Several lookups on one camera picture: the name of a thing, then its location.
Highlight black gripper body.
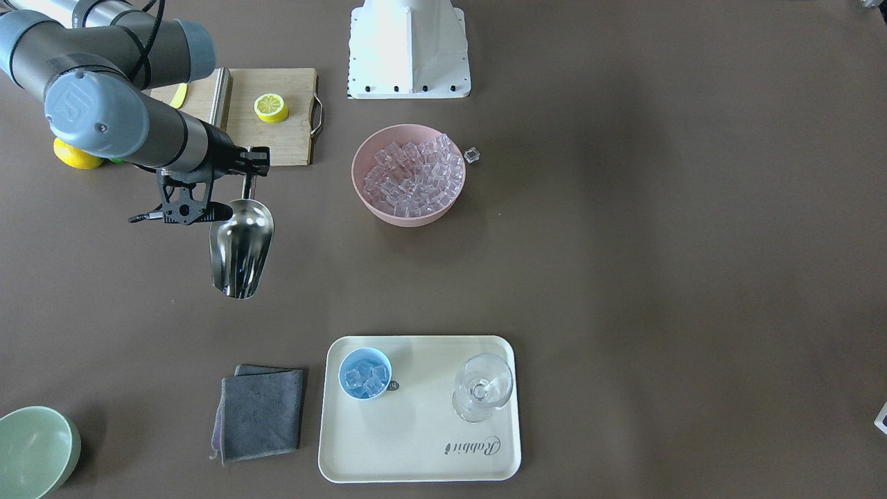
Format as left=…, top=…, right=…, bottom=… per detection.
left=202, top=123, right=252, bottom=179

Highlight silver metal ice scoop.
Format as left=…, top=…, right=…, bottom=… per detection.
left=209, top=175, right=275, bottom=299

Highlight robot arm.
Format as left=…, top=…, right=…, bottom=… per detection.
left=2, top=1, right=269, bottom=177

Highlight pile of clear ice cubes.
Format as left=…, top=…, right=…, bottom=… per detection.
left=358, top=134, right=466, bottom=218

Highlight stray clear ice cube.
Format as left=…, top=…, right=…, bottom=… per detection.
left=463, top=146, right=481, bottom=164

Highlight light blue cup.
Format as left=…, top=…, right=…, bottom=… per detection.
left=338, top=347, right=393, bottom=401

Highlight ice cubes inside blue cup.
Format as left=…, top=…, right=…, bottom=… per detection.
left=342, top=360, right=391, bottom=400

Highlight wooden cutting board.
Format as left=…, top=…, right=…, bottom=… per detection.
left=150, top=67, right=325, bottom=167

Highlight half lemon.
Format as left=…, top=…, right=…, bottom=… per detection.
left=253, top=94, right=289, bottom=123

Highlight yellow plastic knife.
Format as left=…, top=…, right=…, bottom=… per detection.
left=169, top=83, right=189, bottom=110

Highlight pink bowl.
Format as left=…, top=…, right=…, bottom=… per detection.
left=351, top=124, right=468, bottom=227

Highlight whole yellow lemon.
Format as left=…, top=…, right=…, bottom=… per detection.
left=53, top=138, right=105, bottom=170

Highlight grey folded cloth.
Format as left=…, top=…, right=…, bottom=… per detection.
left=210, top=364, right=306, bottom=465

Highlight cream serving tray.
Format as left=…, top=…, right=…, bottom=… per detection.
left=317, top=335, right=522, bottom=484

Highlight clear wine glass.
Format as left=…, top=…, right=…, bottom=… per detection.
left=452, top=353, right=514, bottom=423

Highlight green ceramic bowl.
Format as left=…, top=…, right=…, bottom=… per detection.
left=1, top=405, right=80, bottom=498

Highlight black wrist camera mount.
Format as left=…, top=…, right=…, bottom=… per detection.
left=128, top=167, right=234, bottom=225

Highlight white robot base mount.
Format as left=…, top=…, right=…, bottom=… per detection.
left=346, top=1, right=472, bottom=99

